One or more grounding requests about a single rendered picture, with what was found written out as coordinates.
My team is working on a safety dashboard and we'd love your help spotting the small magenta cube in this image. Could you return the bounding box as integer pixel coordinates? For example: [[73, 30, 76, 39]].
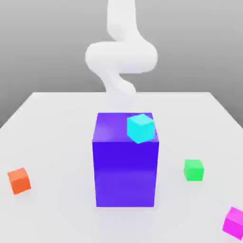
[[222, 206, 243, 240]]

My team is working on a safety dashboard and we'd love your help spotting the large purple box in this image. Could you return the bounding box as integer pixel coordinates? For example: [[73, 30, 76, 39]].
[[92, 112, 160, 208]]

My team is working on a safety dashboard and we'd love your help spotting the small green cube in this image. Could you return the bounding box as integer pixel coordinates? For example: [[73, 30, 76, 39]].
[[183, 159, 205, 182]]

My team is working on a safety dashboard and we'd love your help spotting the small orange cube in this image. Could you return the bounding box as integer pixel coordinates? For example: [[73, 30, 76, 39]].
[[7, 167, 32, 196]]

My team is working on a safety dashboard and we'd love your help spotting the small cyan cube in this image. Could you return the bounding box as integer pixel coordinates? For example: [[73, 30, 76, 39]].
[[126, 113, 156, 144]]

